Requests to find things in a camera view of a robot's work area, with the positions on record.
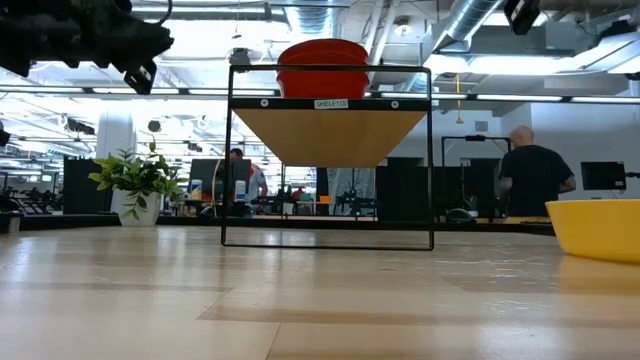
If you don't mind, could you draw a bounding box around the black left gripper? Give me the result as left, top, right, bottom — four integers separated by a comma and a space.
0, 0, 175, 95

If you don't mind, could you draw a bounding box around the red floral mini bowl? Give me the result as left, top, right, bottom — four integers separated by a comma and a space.
277, 38, 370, 75
276, 71, 372, 100

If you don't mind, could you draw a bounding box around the yellow bowl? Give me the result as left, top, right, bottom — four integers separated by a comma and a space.
544, 198, 640, 265

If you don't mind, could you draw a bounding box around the long ceiling light strip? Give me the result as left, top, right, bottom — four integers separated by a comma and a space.
187, 88, 277, 97
474, 93, 565, 103
569, 96, 640, 105

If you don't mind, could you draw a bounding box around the black ceiling speaker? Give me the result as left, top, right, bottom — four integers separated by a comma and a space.
228, 47, 252, 67

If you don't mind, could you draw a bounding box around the green leafy plant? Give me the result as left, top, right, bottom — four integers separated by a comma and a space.
88, 139, 190, 221

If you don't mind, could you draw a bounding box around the black computer monitor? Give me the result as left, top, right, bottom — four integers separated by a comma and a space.
188, 158, 252, 201

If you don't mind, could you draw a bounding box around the black room divider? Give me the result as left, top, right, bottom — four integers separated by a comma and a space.
63, 157, 114, 216

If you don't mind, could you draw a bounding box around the white plant pot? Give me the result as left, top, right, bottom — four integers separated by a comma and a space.
110, 187, 162, 229

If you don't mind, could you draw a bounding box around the small black grey block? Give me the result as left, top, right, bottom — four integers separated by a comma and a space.
0, 209, 24, 235

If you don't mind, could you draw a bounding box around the black dome object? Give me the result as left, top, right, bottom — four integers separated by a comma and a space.
444, 207, 477, 224

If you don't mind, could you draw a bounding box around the dark cabinet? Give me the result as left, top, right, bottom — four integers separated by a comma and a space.
375, 157, 501, 220

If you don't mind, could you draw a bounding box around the large silver air duct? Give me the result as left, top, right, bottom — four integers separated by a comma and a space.
443, 0, 505, 42

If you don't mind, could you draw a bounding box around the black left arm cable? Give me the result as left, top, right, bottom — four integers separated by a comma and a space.
157, 0, 175, 26

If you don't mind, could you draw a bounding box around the yellow hanging cord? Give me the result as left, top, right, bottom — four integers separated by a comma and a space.
453, 73, 465, 126

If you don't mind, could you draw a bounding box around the black stand frame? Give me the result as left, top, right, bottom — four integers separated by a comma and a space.
440, 134, 513, 220

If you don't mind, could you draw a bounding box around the black wall monitor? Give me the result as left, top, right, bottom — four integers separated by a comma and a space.
580, 161, 628, 192

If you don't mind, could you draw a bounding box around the ribbed silver air duct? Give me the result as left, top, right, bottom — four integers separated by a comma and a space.
284, 4, 332, 36

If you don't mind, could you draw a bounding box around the black frame wooden shelf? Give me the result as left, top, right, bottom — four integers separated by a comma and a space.
220, 63, 435, 252

